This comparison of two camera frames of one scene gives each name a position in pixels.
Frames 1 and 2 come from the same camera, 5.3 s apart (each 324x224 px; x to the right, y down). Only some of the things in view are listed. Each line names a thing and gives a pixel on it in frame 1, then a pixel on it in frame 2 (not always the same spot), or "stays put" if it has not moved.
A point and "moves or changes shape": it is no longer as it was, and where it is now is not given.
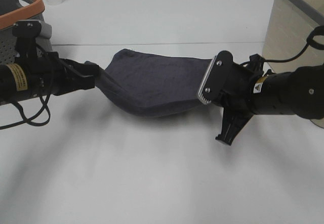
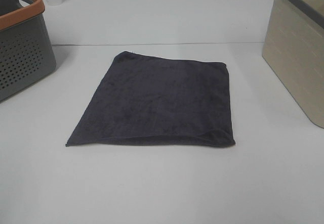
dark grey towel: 150,84 moves or changes shape
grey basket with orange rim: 18,2 stays put
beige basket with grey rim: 297,8 stays put
